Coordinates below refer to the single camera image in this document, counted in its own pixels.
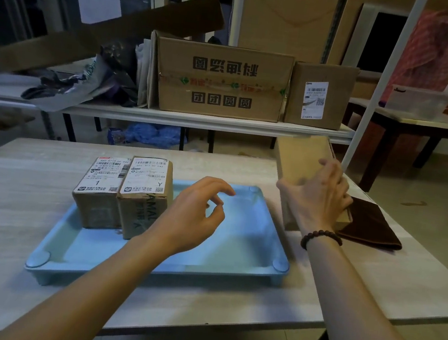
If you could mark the person's left hand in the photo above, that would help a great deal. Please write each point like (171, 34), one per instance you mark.
(185, 220)

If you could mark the person's right hand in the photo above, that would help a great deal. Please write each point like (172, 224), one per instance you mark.
(317, 206)

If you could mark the person's left thumb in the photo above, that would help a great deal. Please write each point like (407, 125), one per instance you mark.
(214, 219)

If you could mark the person's right thumb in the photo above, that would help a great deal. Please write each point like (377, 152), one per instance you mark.
(286, 192)

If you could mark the plain brown cardboard box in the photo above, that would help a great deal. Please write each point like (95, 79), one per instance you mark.
(300, 161)

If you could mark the person's right forearm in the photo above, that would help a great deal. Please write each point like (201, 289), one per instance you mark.
(357, 314)

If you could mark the person's left forearm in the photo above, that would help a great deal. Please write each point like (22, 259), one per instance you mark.
(90, 294)

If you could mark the light blue plastic tray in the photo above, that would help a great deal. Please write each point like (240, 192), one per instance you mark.
(239, 243)

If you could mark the taped labelled cardboard parcel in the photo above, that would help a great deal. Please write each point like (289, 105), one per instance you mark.
(143, 194)

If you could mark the dark brown cloth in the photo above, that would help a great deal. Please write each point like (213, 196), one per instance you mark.
(370, 224)

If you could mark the white metal shelf rack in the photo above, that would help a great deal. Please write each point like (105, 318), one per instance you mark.
(213, 123)

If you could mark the blue plastic bag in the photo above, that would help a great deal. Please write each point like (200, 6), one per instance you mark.
(151, 133)

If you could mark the cardboard box with white label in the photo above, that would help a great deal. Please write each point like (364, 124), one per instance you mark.
(335, 96)

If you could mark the small labelled cardboard parcel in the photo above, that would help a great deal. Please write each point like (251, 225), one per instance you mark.
(95, 205)

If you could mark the large printed cardboard box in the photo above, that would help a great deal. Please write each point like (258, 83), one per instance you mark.
(222, 82)

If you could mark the table with dark legs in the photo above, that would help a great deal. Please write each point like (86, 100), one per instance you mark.
(417, 122)

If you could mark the clear plastic container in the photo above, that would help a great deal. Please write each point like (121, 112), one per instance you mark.
(417, 102)

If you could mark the white paper sheets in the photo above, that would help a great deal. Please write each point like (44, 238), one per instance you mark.
(141, 72)

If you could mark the large flat cardboard panel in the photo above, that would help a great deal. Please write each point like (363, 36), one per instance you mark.
(287, 20)

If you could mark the grey plastic bags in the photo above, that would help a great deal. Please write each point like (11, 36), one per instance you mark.
(79, 85)

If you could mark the pink checked cloth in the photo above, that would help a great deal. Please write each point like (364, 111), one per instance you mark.
(425, 54)

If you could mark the long brown cardboard sheet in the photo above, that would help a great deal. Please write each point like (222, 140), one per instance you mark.
(114, 32)

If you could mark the white framed glass panel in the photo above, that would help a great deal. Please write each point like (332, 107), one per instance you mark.
(106, 2)

